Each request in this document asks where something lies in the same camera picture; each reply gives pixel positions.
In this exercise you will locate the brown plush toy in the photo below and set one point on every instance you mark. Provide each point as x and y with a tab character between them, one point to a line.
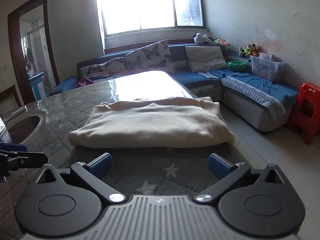
252	49

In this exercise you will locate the clear plastic storage box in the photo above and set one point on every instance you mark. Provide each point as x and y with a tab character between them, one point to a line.
266	68

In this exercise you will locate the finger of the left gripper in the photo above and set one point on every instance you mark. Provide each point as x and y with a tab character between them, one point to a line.
27	160
13	147

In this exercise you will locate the panda plush toy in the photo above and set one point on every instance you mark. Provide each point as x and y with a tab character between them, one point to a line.
202	39

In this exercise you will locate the blue corner sofa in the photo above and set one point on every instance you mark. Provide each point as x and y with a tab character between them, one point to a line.
264	104

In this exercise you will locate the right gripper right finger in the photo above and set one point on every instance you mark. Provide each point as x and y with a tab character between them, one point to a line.
228	174

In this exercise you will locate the grey remote on table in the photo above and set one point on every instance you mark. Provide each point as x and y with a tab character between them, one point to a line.
14	113

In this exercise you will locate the magenta garment on sofa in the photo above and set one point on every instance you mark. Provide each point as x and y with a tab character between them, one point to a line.
84	82

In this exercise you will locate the quilted grey star tablecloth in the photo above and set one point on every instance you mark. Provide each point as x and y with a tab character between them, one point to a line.
161	178

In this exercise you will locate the green bowl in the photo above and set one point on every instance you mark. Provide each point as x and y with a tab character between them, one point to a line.
237	66

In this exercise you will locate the grey plain cushion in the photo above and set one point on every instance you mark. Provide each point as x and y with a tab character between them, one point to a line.
205	58

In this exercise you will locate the cream sweatshirt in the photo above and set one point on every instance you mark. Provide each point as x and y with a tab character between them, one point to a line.
178	122

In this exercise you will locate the large butterfly cushion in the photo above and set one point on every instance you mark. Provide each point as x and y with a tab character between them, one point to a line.
155	56

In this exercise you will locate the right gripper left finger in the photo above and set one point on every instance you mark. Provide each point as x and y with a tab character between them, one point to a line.
90	177

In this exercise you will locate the red plastic stool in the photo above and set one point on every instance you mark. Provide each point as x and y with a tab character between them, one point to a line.
305	114

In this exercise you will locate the blue small cabinet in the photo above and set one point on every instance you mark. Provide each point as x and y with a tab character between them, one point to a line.
38	86

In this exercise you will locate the black induction cooktop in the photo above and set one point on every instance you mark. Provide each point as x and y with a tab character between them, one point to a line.
21	130

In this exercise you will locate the long butterfly cushion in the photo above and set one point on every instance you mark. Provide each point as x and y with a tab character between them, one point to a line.
110	68

